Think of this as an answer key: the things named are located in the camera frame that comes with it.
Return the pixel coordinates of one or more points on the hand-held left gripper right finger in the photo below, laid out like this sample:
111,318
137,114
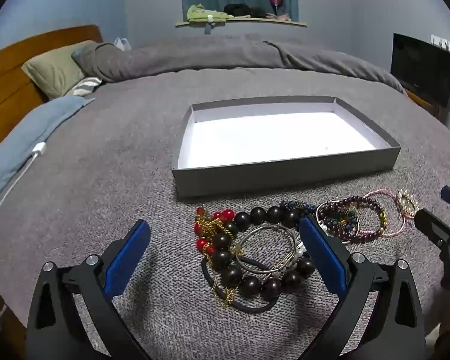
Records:
322,255

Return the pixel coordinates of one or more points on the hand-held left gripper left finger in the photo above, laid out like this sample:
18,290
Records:
129,255

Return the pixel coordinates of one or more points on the thin silver bangle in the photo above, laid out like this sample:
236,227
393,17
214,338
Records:
270,226
237,254

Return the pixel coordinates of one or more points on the shallow grey cardboard box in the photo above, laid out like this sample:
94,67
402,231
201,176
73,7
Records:
270,138

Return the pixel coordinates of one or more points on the grey knit bedspread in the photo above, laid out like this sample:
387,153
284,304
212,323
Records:
116,176

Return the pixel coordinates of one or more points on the wooden television stand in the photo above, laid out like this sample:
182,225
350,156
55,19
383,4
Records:
422,101

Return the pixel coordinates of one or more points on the black television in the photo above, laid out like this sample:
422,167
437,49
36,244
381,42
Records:
422,67

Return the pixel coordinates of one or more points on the light blue blanket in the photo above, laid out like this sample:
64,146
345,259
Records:
30,127

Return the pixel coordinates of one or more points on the striped pillow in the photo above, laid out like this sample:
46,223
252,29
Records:
84,84

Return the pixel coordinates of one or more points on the wooden bed headboard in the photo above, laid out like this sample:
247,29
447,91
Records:
7,93

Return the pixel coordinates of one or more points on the olive green pillow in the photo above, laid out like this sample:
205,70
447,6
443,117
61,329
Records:
52,67

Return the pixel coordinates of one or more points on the white plastic bag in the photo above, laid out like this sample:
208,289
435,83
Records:
122,44

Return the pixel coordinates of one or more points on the grey duvet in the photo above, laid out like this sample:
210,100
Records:
210,56

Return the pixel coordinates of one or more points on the wooden window sill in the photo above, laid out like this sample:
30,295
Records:
266,22

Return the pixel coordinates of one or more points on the pink cloth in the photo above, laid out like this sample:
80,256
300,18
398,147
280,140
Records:
281,16

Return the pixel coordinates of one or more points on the green cloth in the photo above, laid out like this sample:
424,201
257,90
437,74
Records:
202,13

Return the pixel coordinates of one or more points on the black cloth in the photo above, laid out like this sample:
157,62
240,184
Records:
243,9

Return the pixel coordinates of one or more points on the row of wall hooks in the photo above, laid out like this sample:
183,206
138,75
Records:
444,44

